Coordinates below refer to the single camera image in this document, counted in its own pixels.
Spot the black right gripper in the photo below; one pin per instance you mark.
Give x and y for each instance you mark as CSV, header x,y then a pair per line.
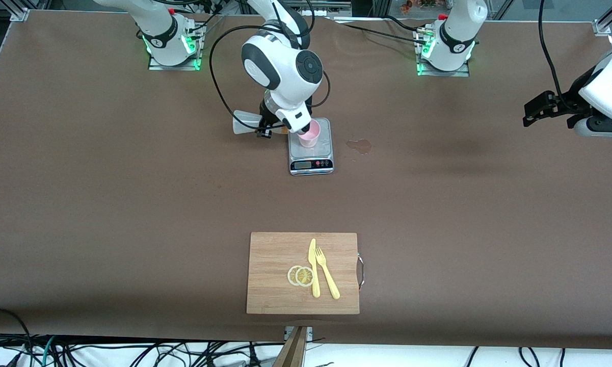
x,y
267,116

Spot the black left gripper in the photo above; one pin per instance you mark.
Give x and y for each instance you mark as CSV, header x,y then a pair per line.
x,y
565,99

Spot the clear squeeze bottle orange cap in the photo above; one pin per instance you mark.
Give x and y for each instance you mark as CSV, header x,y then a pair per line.
x,y
245,122

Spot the pink plastic cup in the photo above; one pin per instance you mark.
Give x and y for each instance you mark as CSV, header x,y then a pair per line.
x,y
311,139

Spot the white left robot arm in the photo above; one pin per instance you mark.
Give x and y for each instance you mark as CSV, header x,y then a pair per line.
x,y
456,30

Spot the silver digital kitchen scale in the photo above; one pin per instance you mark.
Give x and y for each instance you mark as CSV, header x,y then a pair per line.
x,y
322,153

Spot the white power strip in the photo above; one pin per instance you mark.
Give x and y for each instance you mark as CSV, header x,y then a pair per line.
x,y
313,9

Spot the lemon slice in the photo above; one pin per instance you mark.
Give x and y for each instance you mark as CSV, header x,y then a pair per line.
x,y
291,275
304,276

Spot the yellow plastic knife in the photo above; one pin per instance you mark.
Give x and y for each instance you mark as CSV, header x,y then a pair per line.
x,y
315,280

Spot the wooden cutting board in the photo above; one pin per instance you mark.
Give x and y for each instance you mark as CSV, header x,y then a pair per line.
x,y
270,295

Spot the yellow plastic fork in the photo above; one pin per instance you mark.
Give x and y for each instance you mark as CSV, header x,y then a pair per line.
x,y
332,285

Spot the brown table cover sheet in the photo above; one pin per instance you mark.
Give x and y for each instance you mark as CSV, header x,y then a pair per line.
x,y
132,255

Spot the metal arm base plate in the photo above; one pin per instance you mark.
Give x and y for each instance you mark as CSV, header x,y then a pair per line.
x,y
443,73
173,67

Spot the small metal bracket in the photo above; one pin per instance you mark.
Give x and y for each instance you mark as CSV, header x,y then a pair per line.
x,y
309,334

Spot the wooden post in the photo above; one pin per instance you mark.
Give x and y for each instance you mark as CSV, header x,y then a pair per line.
x,y
293,354

